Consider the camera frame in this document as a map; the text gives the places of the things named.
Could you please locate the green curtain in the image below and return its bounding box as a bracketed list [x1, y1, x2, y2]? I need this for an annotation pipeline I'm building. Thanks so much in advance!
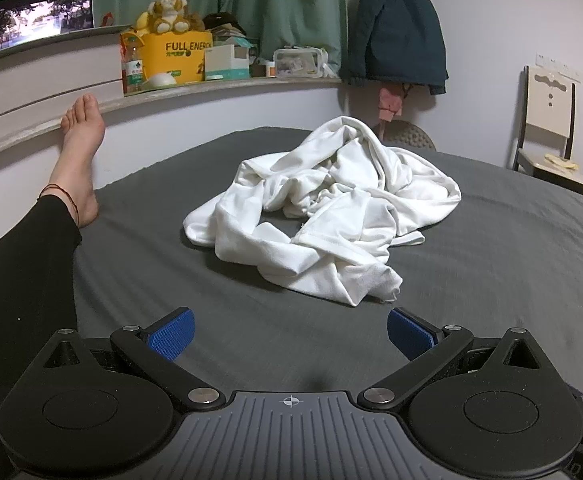
[0, 0, 347, 76]

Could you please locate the white bowl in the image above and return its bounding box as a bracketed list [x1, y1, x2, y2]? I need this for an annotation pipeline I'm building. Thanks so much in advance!
[144, 74, 178, 92]

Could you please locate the white wall socket strip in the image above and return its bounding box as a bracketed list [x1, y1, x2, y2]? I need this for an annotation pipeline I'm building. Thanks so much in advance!
[535, 52, 583, 83]

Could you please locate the white and teal box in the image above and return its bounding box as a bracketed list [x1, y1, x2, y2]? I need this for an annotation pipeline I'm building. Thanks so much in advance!
[204, 44, 250, 81]

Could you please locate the yellow cardboard box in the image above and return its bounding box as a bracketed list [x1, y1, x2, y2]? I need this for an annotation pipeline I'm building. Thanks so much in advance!
[121, 30, 214, 92]

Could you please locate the open laptop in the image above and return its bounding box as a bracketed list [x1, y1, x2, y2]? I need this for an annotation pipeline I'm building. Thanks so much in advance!
[0, 0, 94, 58]

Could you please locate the clear plastic bottle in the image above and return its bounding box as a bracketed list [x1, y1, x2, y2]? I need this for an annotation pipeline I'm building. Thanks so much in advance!
[124, 46, 145, 95]

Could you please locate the red ankle string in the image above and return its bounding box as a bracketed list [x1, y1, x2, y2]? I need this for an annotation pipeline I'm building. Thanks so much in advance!
[40, 185, 80, 224]

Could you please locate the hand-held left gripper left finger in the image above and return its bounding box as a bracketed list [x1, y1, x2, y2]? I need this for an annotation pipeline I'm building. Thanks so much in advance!
[41, 306, 227, 413]

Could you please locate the window sill ledge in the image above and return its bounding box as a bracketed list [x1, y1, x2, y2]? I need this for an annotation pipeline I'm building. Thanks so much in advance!
[0, 76, 342, 167]

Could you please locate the black hat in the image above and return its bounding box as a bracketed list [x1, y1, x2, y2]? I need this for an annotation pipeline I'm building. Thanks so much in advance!
[202, 11, 247, 36]

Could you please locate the person's bare foot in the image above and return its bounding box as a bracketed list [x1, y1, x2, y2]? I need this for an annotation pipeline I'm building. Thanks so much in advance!
[48, 94, 106, 228]

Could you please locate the person's black trouser leg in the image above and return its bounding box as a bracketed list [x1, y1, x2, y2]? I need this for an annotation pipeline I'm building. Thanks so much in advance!
[0, 194, 83, 480]

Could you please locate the cream and black chair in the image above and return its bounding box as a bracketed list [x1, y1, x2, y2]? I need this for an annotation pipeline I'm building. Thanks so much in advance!
[511, 65, 583, 198]

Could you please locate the round beige stool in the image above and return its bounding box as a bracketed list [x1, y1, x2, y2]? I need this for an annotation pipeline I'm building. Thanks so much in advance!
[381, 121, 437, 152]

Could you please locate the pink cloth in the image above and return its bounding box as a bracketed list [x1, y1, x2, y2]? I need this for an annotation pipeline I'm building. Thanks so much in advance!
[377, 85, 403, 138]

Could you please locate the brown plush monkey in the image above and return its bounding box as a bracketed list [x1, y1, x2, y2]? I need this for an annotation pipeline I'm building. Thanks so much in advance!
[146, 0, 192, 36]

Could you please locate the dark teal jacket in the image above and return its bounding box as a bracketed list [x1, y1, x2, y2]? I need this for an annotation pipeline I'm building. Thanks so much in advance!
[347, 0, 448, 96]

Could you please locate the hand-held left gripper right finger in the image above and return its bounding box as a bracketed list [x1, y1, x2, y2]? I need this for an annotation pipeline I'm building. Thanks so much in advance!
[359, 306, 547, 413]

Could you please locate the white garment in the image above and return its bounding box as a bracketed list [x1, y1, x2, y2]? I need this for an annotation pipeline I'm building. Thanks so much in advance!
[182, 116, 462, 308]

